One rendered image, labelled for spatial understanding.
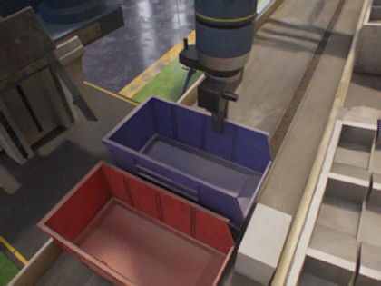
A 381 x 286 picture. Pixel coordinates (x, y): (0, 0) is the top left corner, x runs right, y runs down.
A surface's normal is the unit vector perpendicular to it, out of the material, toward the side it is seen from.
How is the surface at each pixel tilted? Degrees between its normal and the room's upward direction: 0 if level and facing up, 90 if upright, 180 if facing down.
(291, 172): 0
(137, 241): 0
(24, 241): 0
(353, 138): 83
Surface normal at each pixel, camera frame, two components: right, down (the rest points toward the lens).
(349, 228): -0.18, -0.75
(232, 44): 0.13, 0.70
